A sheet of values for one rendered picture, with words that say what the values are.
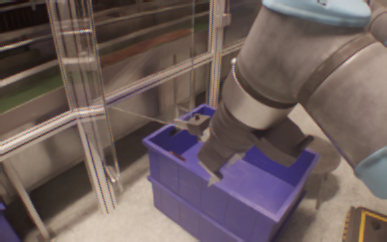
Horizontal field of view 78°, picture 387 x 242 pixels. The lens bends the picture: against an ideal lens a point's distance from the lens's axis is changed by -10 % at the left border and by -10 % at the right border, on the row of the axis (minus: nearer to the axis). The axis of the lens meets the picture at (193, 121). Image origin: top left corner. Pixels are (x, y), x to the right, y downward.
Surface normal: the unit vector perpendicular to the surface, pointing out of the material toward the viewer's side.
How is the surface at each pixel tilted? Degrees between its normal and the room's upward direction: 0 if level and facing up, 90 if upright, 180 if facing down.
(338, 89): 71
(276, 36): 91
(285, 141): 25
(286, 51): 82
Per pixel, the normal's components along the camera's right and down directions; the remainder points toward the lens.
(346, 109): -0.76, 0.17
